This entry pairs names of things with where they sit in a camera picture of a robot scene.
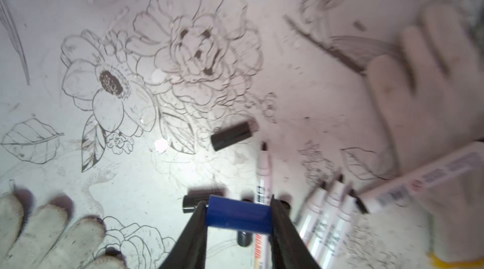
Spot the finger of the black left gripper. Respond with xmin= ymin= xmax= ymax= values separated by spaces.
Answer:
xmin=160 ymin=202 xmax=208 ymax=269
xmin=270 ymin=196 xmax=320 ymax=269

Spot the white glove on table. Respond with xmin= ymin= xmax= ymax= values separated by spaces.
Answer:
xmin=366 ymin=3 xmax=483 ymax=268

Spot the white knit glove front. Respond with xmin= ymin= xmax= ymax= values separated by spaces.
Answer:
xmin=1 ymin=193 xmax=126 ymax=268

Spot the white marker red label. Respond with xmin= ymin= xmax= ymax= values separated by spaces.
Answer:
xmin=254 ymin=141 xmax=272 ymax=269

